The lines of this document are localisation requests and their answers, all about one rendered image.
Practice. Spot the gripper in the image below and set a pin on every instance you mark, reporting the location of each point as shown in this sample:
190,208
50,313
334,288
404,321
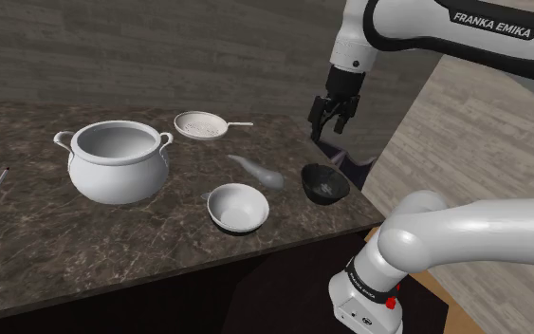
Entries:
345,83

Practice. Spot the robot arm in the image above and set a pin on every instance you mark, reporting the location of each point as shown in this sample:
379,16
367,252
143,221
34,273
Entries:
470,231

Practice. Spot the dark purple angular object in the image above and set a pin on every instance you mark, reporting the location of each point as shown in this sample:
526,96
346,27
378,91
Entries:
356,169

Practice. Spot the black bowl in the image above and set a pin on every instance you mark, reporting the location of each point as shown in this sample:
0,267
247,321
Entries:
324,185

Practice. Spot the grey ladle-shaped object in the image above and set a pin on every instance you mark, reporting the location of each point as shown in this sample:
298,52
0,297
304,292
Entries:
263,176

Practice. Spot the white bowl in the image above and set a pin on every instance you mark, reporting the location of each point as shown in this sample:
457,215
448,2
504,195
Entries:
239,210

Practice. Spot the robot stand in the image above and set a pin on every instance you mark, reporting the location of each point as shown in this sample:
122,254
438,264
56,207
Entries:
289,300

